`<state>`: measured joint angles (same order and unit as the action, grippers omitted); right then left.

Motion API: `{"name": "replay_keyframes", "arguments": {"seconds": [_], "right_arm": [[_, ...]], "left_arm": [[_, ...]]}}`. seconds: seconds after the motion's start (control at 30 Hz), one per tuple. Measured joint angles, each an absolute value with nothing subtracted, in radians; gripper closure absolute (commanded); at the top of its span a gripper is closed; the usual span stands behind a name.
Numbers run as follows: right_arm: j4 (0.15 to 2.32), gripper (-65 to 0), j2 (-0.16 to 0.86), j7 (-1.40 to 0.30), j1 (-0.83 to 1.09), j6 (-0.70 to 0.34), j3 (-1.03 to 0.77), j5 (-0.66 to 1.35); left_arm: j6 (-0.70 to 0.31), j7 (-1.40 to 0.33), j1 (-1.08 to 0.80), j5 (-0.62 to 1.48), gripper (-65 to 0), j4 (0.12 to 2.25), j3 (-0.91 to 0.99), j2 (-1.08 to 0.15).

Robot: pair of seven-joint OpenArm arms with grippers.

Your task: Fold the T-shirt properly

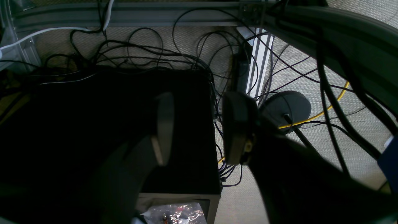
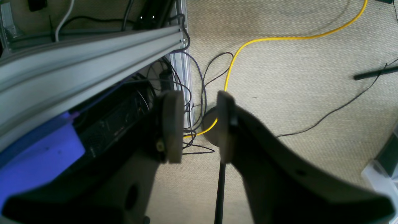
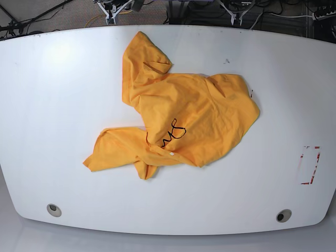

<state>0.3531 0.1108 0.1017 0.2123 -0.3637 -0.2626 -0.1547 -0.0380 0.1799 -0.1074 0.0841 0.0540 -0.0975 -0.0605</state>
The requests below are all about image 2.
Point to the aluminium frame rail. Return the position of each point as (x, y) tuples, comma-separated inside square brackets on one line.
[(40, 83)]

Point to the black rod on floor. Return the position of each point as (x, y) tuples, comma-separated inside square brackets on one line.
[(375, 73)]

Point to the black computer case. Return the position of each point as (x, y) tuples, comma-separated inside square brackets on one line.
[(104, 117)]

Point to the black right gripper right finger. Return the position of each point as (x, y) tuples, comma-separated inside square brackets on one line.
[(281, 187)]

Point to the blue plastic part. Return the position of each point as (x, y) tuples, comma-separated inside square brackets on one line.
[(39, 156)]

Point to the black tripod leg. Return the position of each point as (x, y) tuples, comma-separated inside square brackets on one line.
[(220, 195)]

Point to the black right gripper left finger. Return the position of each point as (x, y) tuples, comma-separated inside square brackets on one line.
[(115, 187)]

